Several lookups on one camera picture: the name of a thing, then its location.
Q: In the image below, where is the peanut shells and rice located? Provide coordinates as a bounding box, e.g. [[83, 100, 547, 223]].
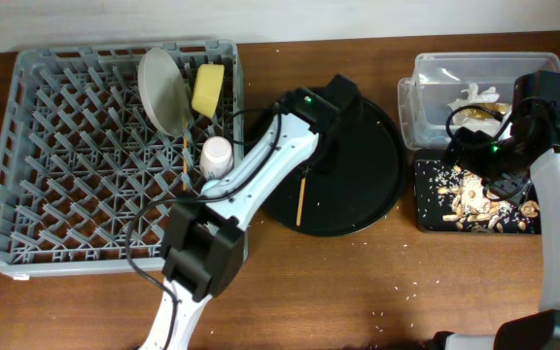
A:
[[420, 164, 542, 233]]

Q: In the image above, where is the wooden chopstick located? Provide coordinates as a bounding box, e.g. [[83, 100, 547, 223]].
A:
[[181, 117, 188, 192], [296, 175, 307, 228]]

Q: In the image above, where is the pink plastic cup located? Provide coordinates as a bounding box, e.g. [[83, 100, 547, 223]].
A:
[[199, 136, 233, 180]]

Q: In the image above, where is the yellow bowl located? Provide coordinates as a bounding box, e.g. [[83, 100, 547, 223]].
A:
[[192, 64, 225, 119]]

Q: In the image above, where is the grey round plate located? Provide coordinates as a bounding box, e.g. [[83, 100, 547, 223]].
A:
[[137, 48, 191, 138]]

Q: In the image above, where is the blue plastic cup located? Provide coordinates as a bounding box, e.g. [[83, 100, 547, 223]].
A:
[[200, 179, 220, 195]]

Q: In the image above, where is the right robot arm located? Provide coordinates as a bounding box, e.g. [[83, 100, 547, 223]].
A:
[[425, 71, 560, 350]]

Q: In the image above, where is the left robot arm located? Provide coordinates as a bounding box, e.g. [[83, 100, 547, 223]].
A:
[[125, 74, 362, 349]]

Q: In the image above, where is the grey dishwasher rack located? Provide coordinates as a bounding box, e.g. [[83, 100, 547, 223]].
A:
[[0, 40, 244, 279]]

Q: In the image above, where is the gold foil wrapper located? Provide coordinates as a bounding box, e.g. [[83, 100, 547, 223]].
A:
[[460, 102, 511, 122]]

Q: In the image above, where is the round black tray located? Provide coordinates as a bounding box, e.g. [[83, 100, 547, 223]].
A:
[[262, 98, 408, 237]]

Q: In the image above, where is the rectangular black tray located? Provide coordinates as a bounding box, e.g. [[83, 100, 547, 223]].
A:
[[413, 148, 543, 235]]

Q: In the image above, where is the clear plastic bin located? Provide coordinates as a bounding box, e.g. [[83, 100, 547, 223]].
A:
[[398, 52, 560, 151]]

